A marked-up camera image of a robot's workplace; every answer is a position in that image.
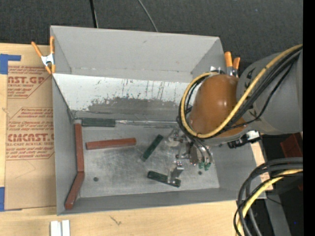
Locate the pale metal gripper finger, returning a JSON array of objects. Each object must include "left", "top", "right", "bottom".
[
  {"left": 168, "top": 159, "right": 185, "bottom": 184},
  {"left": 167, "top": 129, "right": 184, "bottom": 148}
]

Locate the dark green flat block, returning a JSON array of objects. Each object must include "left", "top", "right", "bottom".
[
  {"left": 81, "top": 118, "right": 116, "bottom": 128},
  {"left": 140, "top": 134, "right": 164, "bottom": 162},
  {"left": 147, "top": 170, "right": 182, "bottom": 188}
]

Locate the grey metal bin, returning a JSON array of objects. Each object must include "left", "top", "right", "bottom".
[{"left": 50, "top": 25, "right": 268, "bottom": 216}]

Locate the red-brown flat block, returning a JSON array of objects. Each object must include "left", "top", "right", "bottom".
[
  {"left": 85, "top": 138, "right": 137, "bottom": 151},
  {"left": 64, "top": 171, "right": 86, "bottom": 210},
  {"left": 74, "top": 123, "right": 85, "bottom": 175},
  {"left": 280, "top": 132, "right": 303, "bottom": 158}
]

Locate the brown cardboard board red print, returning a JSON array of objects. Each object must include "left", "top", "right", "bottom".
[{"left": 0, "top": 42, "right": 58, "bottom": 211}]

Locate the black cylinder on white bracket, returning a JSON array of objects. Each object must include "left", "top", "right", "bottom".
[{"left": 227, "top": 130, "right": 260, "bottom": 149}]

